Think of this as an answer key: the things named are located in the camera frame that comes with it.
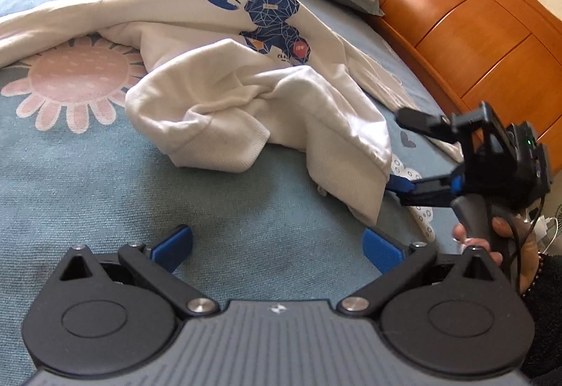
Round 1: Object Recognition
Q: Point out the person's right forearm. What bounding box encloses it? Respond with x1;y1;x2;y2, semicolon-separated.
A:
520;253;562;379

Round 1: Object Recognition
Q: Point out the white power adapter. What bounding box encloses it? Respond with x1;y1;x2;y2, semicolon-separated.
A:
533;217;557;241

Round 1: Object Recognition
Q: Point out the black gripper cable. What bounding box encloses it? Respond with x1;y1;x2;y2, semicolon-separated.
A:
505;195;547;294

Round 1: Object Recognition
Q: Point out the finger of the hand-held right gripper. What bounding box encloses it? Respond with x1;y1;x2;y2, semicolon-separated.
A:
385;169;466;208
396;106;463;144

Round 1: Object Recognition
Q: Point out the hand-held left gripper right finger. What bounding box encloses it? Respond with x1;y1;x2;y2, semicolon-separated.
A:
337;228;501;317

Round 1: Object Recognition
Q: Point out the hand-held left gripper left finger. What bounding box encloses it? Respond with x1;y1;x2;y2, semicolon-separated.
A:
59;225;220;317

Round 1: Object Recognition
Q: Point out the white printed sweatshirt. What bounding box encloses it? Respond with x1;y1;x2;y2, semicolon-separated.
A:
0;0;464;226

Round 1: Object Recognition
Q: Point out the wooden headboard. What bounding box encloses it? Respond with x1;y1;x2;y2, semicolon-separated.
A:
340;0;562;174

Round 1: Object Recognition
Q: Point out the person's right hand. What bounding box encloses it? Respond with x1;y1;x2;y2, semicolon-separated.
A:
452;215;547;294

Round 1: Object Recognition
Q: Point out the blue floral bed sheet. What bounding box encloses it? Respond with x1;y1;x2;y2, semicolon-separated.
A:
0;0;466;371

